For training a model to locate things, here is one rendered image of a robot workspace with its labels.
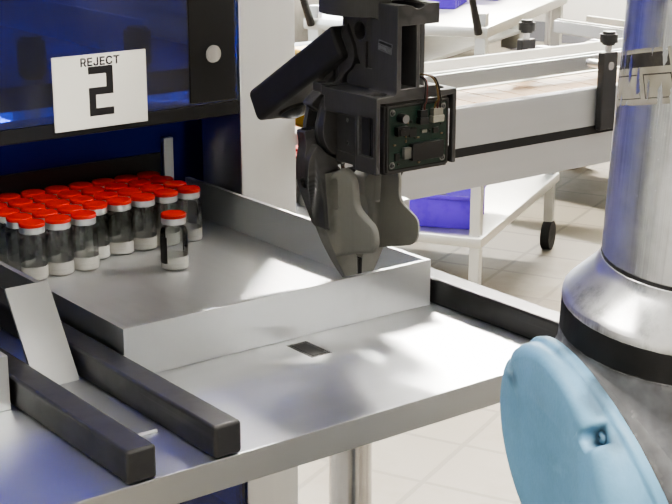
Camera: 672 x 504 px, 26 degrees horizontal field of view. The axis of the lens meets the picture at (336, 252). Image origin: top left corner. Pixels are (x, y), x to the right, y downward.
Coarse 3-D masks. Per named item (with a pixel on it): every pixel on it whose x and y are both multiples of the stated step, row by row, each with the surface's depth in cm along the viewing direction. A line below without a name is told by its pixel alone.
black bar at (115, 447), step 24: (24, 384) 88; (48, 384) 88; (24, 408) 88; (48, 408) 86; (72, 408) 84; (96, 408) 84; (72, 432) 84; (96, 432) 81; (120, 432) 81; (96, 456) 82; (120, 456) 79; (144, 456) 79
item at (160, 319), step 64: (128, 256) 121; (192, 256) 121; (256, 256) 121; (320, 256) 119; (384, 256) 112; (64, 320) 100; (128, 320) 105; (192, 320) 96; (256, 320) 100; (320, 320) 103
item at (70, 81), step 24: (72, 72) 116; (120, 72) 118; (144, 72) 120; (72, 96) 116; (96, 96) 117; (120, 96) 119; (144, 96) 120; (72, 120) 117; (96, 120) 118; (120, 120) 119; (144, 120) 121
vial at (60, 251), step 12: (48, 216) 115; (60, 216) 116; (48, 228) 114; (60, 228) 114; (48, 240) 115; (60, 240) 115; (72, 240) 116; (48, 252) 115; (60, 252) 115; (72, 252) 116; (48, 264) 115; (60, 264) 115; (72, 264) 116
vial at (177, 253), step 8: (168, 224) 116; (176, 224) 116; (160, 232) 117; (168, 232) 116; (176, 232) 116; (184, 232) 116; (168, 240) 116; (176, 240) 116; (184, 240) 116; (168, 248) 116; (176, 248) 116; (184, 248) 117; (168, 256) 116; (176, 256) 116; (184, 256) 117; (168, 264) 117; (176, 264) 117; (184, 264) 117
